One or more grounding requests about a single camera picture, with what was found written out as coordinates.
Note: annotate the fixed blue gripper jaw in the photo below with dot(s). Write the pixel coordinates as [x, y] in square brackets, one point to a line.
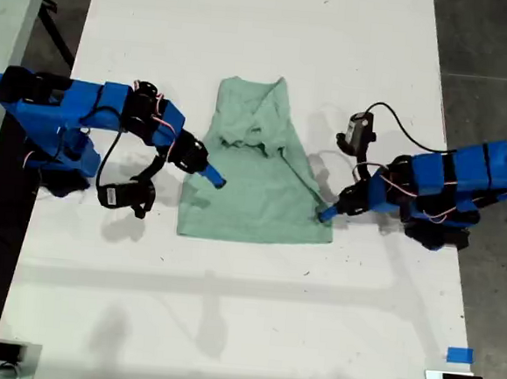
[329, 210]
[215, 174]

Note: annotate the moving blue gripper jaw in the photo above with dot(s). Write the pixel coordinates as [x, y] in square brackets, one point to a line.
[331, 215]
[210, 180]

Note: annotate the pale green t-shirt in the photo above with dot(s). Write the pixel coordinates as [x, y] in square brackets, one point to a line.
[253, 198]

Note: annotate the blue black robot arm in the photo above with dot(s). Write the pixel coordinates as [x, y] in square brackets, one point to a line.
[80, 101]
[470, 167]

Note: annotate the black stand leg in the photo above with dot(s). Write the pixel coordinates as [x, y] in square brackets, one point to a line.
[55, 33]

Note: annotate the short blue tape strip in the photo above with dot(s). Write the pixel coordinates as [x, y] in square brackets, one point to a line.
[460, 355]

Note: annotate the white side table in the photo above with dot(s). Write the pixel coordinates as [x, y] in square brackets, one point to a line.
[9, 3]

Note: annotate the black camera stalk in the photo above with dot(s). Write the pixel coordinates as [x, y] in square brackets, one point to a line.
[151, 170]
[363, 163]

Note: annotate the black camera box silver face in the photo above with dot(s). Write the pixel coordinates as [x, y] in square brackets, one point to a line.
[357, 129]

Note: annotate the black camera box white label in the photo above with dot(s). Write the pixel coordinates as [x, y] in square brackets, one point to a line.
[112, 196]

